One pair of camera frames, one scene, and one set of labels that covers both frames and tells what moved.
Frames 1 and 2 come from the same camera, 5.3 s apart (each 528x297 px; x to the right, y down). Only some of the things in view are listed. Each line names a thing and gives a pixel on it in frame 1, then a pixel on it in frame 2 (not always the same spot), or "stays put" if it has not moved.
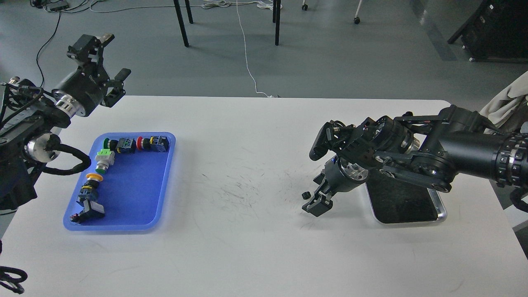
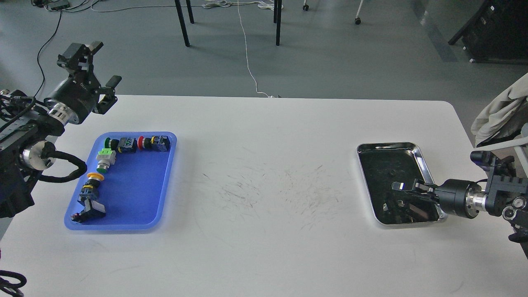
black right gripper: x=339 y=174 → x=463 y=198
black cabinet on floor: x=497 y=30 stays put
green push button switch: x=124 y=145 stays put
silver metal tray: x=396 y=203 stays put
